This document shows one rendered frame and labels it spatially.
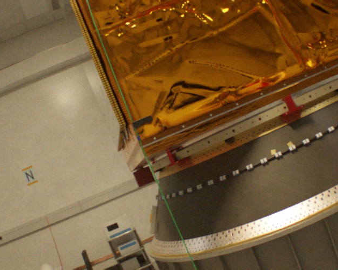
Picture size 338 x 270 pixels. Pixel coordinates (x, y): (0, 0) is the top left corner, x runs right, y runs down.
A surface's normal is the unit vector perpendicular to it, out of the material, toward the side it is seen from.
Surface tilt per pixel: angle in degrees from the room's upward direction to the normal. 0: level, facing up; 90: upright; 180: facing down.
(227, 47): 87
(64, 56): 90
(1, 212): 90
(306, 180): 62
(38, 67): 90
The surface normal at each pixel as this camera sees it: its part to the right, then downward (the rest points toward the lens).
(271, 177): -0.44, -0.38
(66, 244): 0.16, -0.15
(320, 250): -0.22, 0.02
